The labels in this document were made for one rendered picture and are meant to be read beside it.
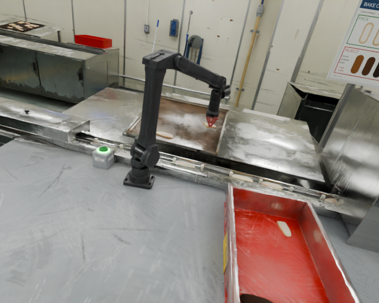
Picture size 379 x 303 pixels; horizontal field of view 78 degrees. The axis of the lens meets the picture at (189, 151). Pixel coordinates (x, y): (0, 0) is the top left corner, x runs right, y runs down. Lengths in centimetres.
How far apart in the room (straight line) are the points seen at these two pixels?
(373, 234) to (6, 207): 127
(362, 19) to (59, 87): 361
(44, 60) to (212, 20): 277
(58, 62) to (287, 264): 369
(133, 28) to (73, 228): 456
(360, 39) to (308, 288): 139
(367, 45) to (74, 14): 504
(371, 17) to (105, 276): 177
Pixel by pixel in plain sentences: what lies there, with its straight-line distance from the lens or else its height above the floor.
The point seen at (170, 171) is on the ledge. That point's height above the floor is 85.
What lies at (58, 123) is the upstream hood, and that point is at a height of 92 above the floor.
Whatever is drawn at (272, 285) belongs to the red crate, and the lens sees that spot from 82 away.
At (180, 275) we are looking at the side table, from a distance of 76.
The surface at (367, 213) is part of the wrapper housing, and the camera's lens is 103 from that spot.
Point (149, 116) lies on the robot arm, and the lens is 89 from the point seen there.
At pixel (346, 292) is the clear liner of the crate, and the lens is 81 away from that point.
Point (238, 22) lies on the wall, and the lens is 467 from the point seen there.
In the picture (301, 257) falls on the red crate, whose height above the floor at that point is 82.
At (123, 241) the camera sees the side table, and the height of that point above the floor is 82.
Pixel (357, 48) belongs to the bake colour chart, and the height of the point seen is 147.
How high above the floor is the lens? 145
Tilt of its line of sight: 28 degrees down
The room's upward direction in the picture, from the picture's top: 10 degrees clockwise
